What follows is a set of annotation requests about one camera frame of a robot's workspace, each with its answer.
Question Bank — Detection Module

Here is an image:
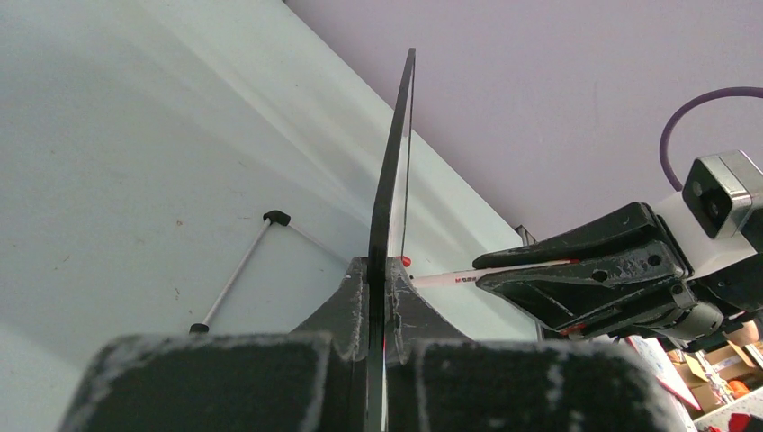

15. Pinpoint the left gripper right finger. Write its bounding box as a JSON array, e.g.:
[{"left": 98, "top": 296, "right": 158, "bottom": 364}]
[{"left": 385, "top": 258, "right": 686, "bottom": 431}]

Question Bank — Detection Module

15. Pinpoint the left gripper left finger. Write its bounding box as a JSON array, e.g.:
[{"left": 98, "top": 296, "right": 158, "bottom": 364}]
[{"left": 59, "top": 257, "right": 368, "bottom": 431}]

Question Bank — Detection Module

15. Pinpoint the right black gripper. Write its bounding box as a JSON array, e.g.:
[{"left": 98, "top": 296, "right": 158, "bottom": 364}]
[{"left": 472, "top": 202, "right": 762, "bottom": 352}]

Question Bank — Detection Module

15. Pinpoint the red whiteboard marker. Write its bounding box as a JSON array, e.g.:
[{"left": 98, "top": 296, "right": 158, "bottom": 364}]
[{"left": 409, "top": 259, "right": 579, "bottom": 288}]

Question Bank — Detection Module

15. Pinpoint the white board black frame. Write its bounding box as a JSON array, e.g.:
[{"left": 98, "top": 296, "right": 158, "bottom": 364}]
[{"left": 188, "top": 47, "right": 417, "bottom": 432}]

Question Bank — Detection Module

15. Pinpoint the aluminium frame rail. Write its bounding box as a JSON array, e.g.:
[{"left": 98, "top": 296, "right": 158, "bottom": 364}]
[{"left": 516, "top": 225, "right": 537, "bottom": 247}]

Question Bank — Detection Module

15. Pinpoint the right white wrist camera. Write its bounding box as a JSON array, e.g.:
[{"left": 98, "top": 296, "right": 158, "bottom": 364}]
[{"left": 653, "top": 150, "right": 762, "bottom": 279}]

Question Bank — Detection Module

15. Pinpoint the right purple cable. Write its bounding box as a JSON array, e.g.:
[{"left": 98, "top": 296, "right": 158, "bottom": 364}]
[{"left": 658, "top": 85, "right": 763, "bottom": 194}]

